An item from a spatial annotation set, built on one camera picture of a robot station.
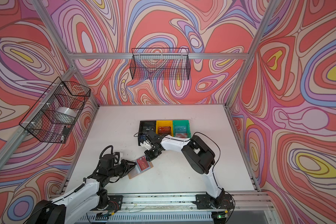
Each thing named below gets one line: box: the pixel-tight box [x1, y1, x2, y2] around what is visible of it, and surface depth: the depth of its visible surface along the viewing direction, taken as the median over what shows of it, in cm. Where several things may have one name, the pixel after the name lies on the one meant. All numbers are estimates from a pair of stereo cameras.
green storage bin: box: [172, 119, 192, 139], surface depth 102 cm
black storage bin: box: [138, 120, 157, 147], surface depth 103 cm
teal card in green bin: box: [174, 125, 188, 133], surface depth 104 cm
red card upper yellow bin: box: [158, 126, 172, 133], surface depth 103 cm
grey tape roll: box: [55, 106, 77, 125], surface depth 74 cm
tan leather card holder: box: [127, 154, 154, 180], surface depth 87 cm
